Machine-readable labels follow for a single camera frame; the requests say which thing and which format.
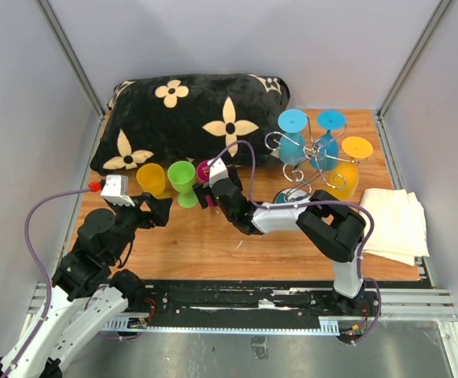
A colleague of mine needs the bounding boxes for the chrome wine glass rack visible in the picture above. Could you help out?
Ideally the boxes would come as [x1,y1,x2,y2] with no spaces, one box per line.
[264,112,350,203]

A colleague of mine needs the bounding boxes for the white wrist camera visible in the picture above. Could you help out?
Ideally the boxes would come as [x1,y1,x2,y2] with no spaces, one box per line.
[208,158,228,187]
[88,175,135,207]

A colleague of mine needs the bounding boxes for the left aluminium frame post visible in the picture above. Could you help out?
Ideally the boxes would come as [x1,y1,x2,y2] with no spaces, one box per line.
[35,0,104,117]

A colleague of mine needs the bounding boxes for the green plastic goblet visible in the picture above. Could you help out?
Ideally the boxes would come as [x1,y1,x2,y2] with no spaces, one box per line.
[167,161,198,208]

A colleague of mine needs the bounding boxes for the aluminium frame post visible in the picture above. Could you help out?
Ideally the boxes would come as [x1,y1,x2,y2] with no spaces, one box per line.
[377,0,456,118]
[35,0,104,117]

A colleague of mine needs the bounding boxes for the yellow plastic goblet front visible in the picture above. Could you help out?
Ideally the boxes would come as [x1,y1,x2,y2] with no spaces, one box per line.
[327,136,374,201]

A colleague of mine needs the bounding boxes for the black floral plush pillow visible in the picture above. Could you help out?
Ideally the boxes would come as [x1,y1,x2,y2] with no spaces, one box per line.
[90,73,291,176]

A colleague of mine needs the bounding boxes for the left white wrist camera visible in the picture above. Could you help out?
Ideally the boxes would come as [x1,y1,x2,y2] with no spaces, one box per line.
[88,175,135,207]

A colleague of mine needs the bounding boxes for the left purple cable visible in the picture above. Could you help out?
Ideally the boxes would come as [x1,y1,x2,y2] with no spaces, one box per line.
[0,186,108,378]

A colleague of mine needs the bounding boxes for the white folded cloth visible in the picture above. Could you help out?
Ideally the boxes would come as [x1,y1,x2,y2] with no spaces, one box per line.
[360,188,430,266]

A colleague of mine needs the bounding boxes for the yellow plastic goblet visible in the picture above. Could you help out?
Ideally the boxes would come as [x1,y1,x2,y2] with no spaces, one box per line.
[327,136,374,201]
[136,163,171,198]

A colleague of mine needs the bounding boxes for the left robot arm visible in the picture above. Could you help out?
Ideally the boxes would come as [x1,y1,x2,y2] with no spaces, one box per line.
[0,193,172,377]

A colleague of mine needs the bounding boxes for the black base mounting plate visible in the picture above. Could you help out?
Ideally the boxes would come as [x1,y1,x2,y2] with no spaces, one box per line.
[123,280,381,335]

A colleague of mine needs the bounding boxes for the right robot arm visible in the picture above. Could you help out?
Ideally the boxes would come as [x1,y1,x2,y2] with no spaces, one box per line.
[193,160,367,315]

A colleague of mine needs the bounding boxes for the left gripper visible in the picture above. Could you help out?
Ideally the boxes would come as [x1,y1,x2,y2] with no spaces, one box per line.
[107,191,172,262]

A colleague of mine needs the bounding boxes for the yellow plastic goblet rear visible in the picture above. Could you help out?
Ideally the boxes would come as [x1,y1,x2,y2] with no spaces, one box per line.
[136,163,171,198]

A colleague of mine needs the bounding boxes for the blue plastic goblet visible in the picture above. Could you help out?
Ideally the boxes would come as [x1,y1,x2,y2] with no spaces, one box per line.
[310,109,347,171]
[278,109,308,165]

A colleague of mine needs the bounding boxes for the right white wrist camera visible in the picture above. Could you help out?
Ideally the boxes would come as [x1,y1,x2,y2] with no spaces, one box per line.
[208,158,228,187]

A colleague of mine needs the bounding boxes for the right aluminium frame post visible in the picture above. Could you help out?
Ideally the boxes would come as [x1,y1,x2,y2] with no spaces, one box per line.
[377,0,456,118]

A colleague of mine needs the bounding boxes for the magenta plastic goblet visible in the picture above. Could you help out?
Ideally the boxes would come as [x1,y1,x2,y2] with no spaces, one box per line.
[196,160,216,208]

